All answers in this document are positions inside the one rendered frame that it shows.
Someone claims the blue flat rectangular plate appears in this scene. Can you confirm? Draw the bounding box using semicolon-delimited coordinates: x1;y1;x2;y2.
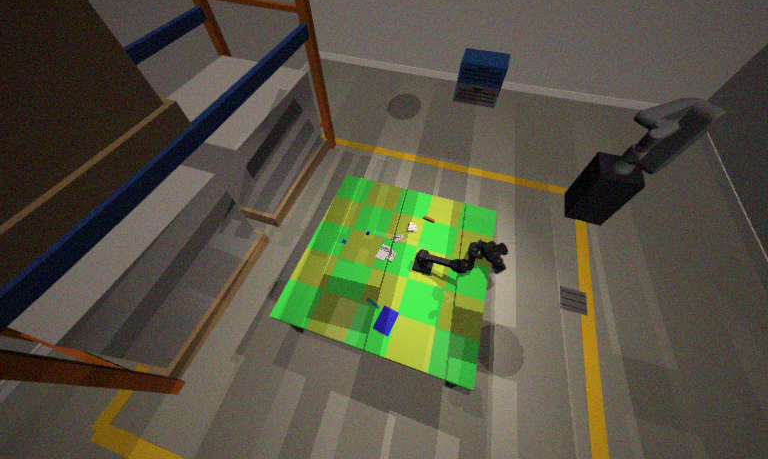
373;305;399;336

